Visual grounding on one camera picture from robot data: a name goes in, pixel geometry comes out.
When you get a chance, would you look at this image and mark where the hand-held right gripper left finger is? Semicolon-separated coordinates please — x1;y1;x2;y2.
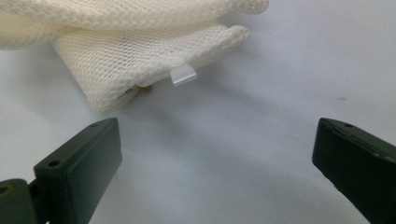
33;117;123;224

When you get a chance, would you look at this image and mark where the white mesh laundry bag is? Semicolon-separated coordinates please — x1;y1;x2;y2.
0;0;270;114

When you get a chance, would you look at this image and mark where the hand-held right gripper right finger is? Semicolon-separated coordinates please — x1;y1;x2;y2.
311;117;396;224

